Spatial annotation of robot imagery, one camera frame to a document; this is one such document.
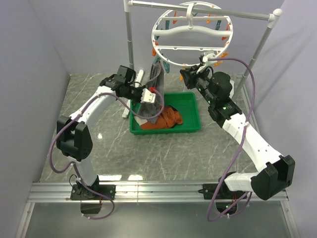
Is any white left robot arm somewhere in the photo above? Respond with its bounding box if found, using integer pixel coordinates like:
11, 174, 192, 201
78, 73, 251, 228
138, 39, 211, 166
55, 65, 144, 199

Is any aluminium mounting rail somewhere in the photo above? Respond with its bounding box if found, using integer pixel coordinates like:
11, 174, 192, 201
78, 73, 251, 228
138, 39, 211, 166
27, 180, 289, 203

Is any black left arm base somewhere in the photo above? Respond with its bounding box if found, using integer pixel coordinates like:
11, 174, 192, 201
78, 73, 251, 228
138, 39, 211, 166
70, 183, 116, 200

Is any teal clothes peg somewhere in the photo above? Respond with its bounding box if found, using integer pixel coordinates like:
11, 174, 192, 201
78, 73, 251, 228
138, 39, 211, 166
165, 20, 170, 30
163, 61, 170, 73
153, 55, 161, 64

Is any green plastic tray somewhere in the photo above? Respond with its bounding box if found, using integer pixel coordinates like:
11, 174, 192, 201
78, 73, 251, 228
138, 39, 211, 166
129, 92, 201, 135

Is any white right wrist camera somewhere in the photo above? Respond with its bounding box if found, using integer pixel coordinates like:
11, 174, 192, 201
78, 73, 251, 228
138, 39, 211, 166
197, 50, 217, 74

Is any white grey drying rack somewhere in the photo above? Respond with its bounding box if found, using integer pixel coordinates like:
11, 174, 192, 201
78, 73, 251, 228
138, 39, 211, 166
121, 0, 283, 119

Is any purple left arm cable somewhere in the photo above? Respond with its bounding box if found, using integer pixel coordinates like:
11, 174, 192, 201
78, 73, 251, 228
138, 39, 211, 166
49, 88, 165, 220

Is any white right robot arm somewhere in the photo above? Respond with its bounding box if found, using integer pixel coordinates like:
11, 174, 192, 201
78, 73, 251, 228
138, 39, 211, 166
180, 65, 295, 200

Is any orange white underwear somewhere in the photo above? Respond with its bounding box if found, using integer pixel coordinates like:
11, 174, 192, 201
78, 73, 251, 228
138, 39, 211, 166
134, 106, 183, 130

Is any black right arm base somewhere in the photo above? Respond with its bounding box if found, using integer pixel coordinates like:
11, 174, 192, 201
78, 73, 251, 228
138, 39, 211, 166
198, 182, 247, 200

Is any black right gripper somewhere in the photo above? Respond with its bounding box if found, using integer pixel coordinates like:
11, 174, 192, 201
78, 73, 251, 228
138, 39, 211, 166
180, 64, 215, 106

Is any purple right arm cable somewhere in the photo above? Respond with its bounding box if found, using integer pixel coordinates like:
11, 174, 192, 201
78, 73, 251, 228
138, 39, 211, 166
207, 57, 256, 223

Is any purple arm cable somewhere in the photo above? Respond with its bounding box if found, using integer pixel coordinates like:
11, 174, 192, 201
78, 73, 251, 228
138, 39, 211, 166
207, 57, 256, 223
49, 88, 165, 220

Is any grey striped boxer underwear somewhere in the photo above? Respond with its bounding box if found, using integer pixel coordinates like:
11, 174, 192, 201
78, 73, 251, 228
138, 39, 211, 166
136, 61, 165, 124

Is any white round clip hanger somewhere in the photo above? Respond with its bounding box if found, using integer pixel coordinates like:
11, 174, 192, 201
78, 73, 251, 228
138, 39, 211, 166
151, 1, 234, 67

